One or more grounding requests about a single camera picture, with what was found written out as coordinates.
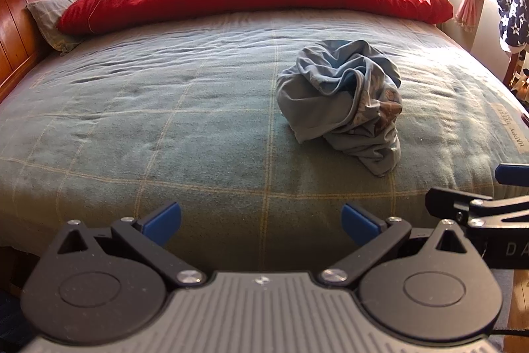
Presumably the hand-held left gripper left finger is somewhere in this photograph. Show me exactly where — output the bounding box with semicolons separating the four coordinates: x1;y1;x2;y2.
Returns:
39;202;207;288

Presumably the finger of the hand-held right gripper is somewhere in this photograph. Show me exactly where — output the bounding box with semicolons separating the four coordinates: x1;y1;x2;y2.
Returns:
426;188;529;232
496;165;529;186

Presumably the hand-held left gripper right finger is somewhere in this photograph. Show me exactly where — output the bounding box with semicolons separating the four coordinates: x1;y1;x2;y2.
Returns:
318;203;483;290

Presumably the light blue printed t-shirt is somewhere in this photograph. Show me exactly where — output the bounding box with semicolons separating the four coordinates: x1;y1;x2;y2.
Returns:
276;40;403;177

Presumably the navy star print cloth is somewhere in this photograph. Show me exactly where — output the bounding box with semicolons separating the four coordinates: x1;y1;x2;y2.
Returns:
496;0;529;50

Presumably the grey pillow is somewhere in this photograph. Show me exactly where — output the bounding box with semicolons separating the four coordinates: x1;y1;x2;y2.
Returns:
26;0;104;56

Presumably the wooden headboard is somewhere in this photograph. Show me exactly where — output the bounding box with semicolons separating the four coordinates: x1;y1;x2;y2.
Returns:
0;0;89;103

